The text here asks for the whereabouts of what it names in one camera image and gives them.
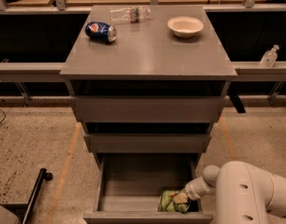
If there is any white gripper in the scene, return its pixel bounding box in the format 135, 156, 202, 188
173, 177, 215, 203

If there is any green jalapeno chip bag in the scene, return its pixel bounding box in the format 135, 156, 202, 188
157, 189, 191, 214

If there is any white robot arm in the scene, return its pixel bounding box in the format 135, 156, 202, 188
173, 161, 286, 224

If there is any grey open bottom drawer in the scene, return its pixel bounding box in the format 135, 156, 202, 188
83, 153, 212, 224

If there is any grey middle drawer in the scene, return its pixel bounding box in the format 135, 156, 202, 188
84, 133, 211, 153

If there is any grey drawer cabinet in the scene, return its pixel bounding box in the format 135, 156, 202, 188
59, 5, 238, 170

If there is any grey top drawer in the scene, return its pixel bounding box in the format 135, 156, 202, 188
70, 96, 224, 123

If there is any black chair base leg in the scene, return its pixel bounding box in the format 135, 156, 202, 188
1, 168, 53, 224

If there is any clear hand sanitizer bottle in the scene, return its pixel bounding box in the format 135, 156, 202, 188
260, 45, 279, 68

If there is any white paper bowl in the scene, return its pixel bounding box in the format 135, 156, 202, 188
167, 17, 204, 38

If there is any blue Pepsi can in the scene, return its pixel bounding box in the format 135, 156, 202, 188
85, 21, 117, 43

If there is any clear plastic water bottle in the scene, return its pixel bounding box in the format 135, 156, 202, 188
109, 6, 151, 24

